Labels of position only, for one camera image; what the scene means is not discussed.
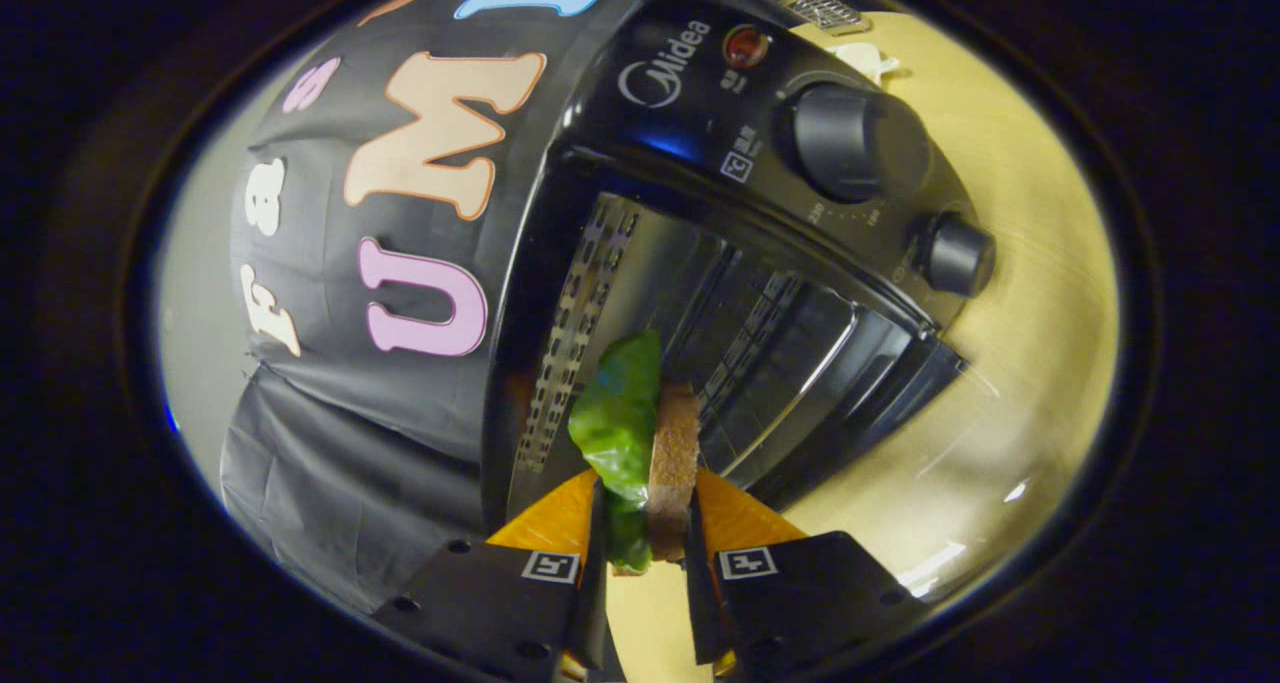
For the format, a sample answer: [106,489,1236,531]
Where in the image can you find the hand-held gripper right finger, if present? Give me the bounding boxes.
[683,466,936,683]

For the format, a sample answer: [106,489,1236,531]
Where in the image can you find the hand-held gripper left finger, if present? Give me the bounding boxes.
[372,468,613,683]

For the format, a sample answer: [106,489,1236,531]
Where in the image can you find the lettuce sandwich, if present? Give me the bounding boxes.
[568,330,701,576]

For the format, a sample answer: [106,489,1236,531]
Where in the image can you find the black toaster oven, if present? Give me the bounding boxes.
[480,0,998,554]

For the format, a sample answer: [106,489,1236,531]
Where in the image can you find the black backdrop cloth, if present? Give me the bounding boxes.
[220,0,801,614]

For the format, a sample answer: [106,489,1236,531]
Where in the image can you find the white divided grain dish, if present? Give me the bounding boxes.
[825,41,901,84]

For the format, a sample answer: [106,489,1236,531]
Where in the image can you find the metal wire holder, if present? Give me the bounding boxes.
[778,0,871,36]

